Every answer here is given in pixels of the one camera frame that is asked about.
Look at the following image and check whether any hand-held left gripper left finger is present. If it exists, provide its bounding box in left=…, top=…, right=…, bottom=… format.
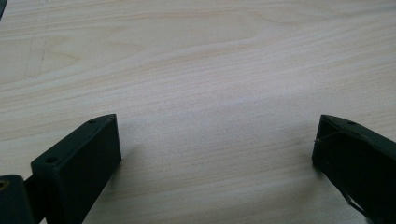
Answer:
left=30, top=113, right=122, bottom=224

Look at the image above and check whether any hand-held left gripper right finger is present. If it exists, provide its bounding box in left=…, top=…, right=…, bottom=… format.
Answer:
left=311, top=114, right=396, bottom=224

